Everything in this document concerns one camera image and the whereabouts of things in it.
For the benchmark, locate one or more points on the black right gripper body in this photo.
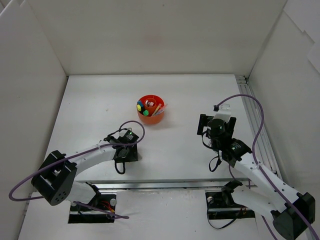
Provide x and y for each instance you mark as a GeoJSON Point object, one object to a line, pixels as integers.
{"type": "Point", "coordinates": [201, 124]}

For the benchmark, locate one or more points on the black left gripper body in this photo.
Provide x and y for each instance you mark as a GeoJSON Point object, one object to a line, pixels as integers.
{"type": "Point", "coordinates": [133, 155]}

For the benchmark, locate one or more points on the green capped black highlighter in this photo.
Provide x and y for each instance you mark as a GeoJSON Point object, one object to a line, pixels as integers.
{"type": "Point", "coordinates": [145, 112]}

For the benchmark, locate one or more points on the yellow clear gel pen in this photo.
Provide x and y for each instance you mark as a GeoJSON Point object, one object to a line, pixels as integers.
{"type": "Point", "coordinates": [157, 109]}

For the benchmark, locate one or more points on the yellow capped black highlighter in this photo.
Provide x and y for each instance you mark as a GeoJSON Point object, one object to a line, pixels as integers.
{"type": "Point", "coordinates": [138, 107]}

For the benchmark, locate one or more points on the orange round compartment container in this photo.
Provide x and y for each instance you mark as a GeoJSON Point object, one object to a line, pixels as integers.
{"type": "Point", "coordinates": [150, 119]}

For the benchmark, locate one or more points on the blue capped black highlighter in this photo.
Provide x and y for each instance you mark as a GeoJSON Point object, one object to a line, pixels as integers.
{"type": "Point", "coordinates": [140, 103]}

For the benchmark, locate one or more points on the pink white mini stapler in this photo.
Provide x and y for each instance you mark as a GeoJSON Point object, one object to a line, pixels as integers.
{"type": "Point", "coordinates": [149, 103]}

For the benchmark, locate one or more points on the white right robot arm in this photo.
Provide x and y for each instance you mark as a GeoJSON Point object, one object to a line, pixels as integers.
{"type": "Point", "coordinates": [231, 151]}

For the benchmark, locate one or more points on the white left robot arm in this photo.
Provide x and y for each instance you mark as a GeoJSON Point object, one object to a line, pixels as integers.
{"type": "Point", "coordinates": [57, 184]}

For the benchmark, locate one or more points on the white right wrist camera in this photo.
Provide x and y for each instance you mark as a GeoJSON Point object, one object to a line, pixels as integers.
{"type": "Point", "coordinates": [222, 112]}

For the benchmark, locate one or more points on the aluminium front rail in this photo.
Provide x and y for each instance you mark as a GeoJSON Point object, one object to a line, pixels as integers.
{"type": "Point", "coordinates": [206, 183]}

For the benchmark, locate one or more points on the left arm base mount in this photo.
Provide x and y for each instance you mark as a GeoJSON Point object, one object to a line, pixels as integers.
{"type": "Point", "coordinates": [84, 215]}

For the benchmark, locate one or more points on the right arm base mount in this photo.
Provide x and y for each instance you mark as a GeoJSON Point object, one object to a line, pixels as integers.
{"type": "Point", "coordinates": [221, 206]}

